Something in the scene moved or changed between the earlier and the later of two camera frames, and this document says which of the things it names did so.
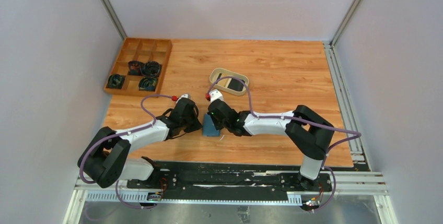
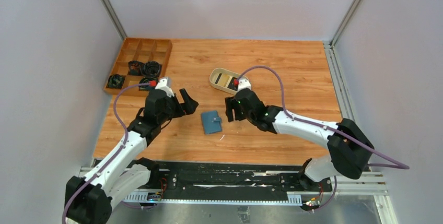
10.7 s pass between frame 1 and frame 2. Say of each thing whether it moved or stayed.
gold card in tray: stayed
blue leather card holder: stayed
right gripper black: moved
